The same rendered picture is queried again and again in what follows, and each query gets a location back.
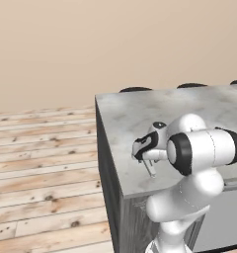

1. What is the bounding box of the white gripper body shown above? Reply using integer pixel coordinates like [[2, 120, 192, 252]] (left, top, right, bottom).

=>
[[140, 149, 170, 163]]

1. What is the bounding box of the grey wooden island cabinet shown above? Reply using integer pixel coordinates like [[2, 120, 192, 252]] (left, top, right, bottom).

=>
[[94, 98, 205, 253]]

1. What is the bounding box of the grey appliance front panel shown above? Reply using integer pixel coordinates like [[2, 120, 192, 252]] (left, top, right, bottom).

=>
[[193, 177, 237, 253]]

